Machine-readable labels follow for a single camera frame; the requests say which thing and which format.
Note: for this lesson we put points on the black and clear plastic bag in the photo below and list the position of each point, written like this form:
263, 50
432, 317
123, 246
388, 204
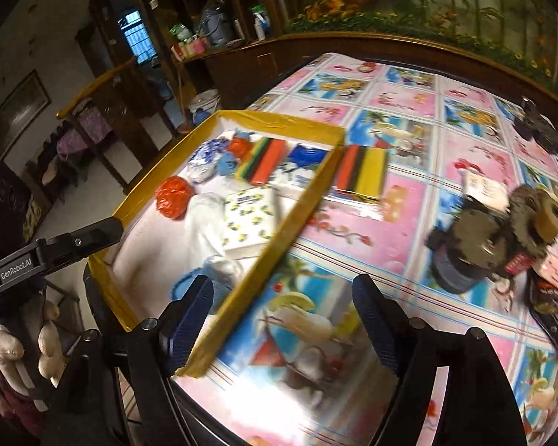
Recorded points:
555, 316

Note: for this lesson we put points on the blue orange fabric piece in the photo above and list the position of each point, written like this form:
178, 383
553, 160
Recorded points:
235, 153

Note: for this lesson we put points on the framed wall picture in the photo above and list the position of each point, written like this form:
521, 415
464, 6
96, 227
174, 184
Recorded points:
14, 116

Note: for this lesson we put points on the yellow floral tissue packet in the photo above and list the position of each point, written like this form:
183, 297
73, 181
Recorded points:
251, 216

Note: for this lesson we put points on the person's left hand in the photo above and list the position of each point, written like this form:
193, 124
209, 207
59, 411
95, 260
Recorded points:
51, 348

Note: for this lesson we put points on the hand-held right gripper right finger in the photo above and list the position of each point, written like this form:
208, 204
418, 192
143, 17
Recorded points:
381, 330

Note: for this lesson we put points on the dark wooden wall cabinet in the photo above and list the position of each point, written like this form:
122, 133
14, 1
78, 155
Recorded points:
242, 65

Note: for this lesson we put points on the black plastic tool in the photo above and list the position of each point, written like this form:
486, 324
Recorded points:
546, 130

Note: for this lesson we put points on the barred window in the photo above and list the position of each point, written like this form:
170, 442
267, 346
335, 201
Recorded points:
135, 37

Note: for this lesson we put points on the purple cloth covered table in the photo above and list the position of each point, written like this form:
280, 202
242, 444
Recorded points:
83, 132

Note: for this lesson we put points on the green white bottle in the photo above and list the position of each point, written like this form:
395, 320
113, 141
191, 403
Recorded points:
259, 21

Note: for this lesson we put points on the wooden chair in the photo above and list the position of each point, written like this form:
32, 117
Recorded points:
116, 102

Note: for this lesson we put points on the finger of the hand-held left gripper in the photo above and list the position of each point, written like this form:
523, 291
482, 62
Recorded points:
88, 239

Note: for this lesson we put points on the framed flower wall panel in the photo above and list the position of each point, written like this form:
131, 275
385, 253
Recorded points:
423, 4

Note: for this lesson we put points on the pink container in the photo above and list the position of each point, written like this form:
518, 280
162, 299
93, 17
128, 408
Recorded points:
190, 47

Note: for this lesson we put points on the yellow edged cardboard box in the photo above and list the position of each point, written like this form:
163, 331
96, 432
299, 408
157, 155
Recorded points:
302, 195

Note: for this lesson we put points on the red plastic bag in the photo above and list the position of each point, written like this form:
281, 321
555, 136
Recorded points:
173, 197

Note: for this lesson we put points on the person's left forearm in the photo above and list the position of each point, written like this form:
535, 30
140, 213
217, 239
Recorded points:
18, 404

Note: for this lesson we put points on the blue white patterned pouch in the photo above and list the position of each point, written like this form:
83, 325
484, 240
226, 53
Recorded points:
207, 158

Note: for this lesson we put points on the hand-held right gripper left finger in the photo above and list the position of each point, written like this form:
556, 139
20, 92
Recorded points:
190, 325

